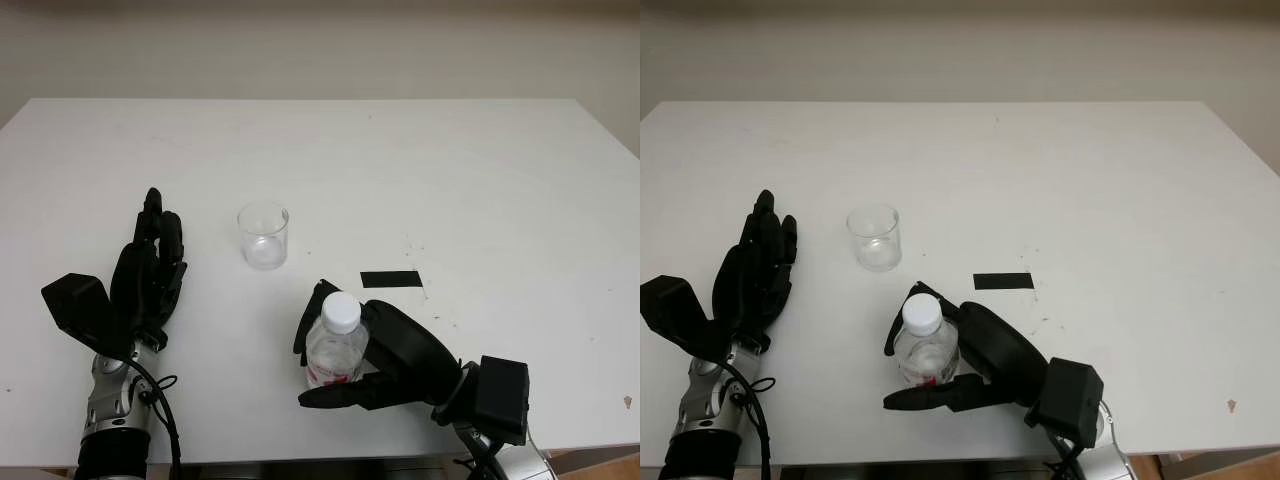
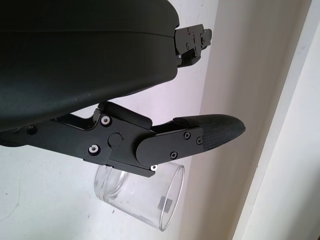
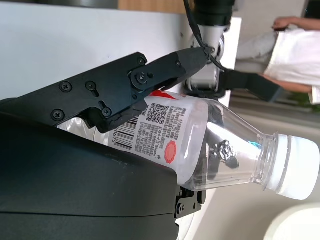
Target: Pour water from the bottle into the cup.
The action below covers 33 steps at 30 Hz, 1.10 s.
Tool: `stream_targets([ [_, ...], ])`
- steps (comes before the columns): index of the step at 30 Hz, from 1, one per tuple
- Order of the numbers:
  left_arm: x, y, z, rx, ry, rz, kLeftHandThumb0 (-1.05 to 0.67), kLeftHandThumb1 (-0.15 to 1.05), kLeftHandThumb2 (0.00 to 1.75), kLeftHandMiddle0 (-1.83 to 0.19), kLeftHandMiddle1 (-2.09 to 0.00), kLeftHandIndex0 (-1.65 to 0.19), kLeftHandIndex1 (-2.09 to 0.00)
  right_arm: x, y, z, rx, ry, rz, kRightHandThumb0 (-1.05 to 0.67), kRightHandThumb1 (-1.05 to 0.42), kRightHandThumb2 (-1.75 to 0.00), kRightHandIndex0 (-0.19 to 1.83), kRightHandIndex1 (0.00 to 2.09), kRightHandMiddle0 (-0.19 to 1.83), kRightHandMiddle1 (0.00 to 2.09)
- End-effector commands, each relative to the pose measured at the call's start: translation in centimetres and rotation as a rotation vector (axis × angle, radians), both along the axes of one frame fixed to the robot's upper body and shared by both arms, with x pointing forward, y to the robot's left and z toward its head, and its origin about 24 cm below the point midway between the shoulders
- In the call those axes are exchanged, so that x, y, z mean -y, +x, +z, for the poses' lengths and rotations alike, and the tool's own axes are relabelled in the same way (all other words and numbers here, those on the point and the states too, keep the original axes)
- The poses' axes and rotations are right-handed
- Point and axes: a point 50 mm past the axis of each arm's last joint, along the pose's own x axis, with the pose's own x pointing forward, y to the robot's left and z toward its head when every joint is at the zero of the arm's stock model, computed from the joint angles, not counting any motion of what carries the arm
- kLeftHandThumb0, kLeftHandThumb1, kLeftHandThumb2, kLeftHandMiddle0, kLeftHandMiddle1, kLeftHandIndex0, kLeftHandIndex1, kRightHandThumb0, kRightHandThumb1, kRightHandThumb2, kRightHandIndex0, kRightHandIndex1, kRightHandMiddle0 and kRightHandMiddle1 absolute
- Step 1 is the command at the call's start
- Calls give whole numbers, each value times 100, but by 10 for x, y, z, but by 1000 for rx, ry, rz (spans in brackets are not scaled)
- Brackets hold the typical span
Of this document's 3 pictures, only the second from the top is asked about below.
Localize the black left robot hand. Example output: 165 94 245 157
0 0 247 179

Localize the clear glass cup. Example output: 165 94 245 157
93 161 186 232

